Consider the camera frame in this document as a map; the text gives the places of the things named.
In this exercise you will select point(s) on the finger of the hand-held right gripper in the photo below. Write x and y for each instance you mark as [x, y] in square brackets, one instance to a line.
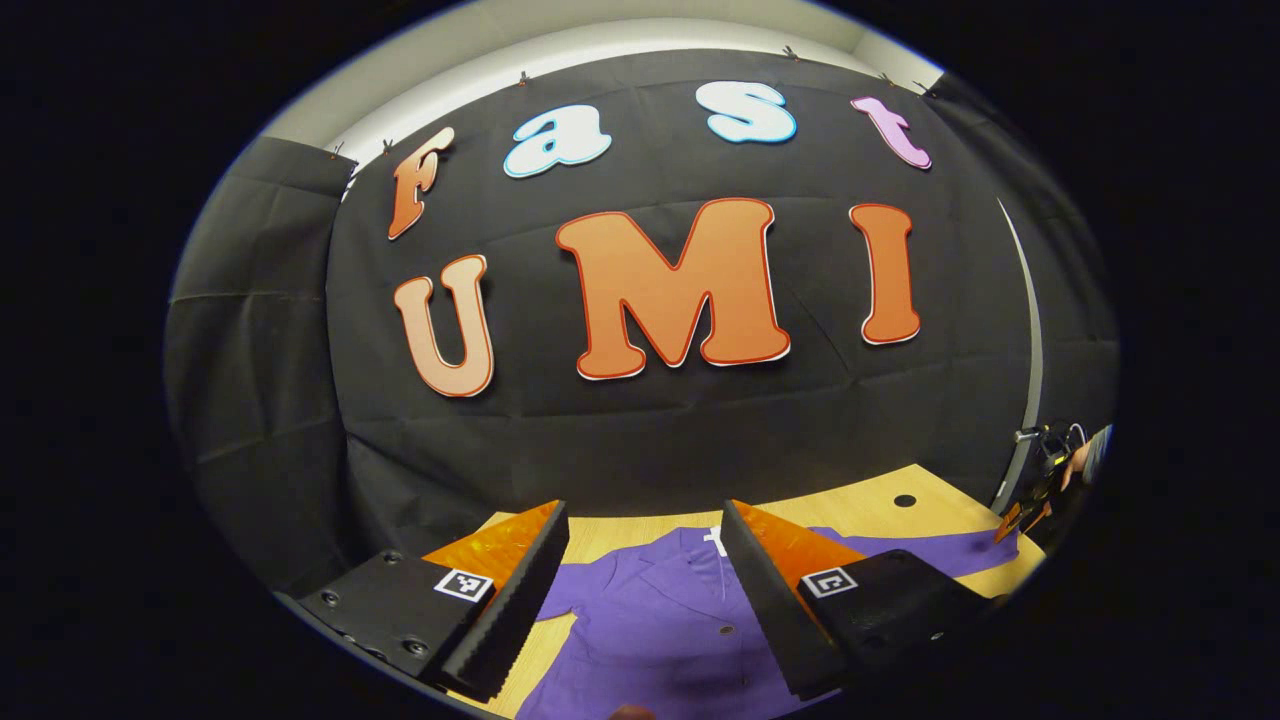
[1040, 512]
[1008, 523]

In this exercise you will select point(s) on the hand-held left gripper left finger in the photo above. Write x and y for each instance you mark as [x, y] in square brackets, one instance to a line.
[515, 610]

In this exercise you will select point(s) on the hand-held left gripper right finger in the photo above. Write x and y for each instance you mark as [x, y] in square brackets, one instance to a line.
[770, 610]

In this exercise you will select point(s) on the purple shirt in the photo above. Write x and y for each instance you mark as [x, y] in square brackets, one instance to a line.
[640, 640]

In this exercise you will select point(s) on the grey metal pole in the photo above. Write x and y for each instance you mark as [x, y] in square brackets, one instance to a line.
[1039, 360]

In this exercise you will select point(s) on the row of black cloth clips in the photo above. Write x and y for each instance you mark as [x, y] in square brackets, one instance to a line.
[522, 78]

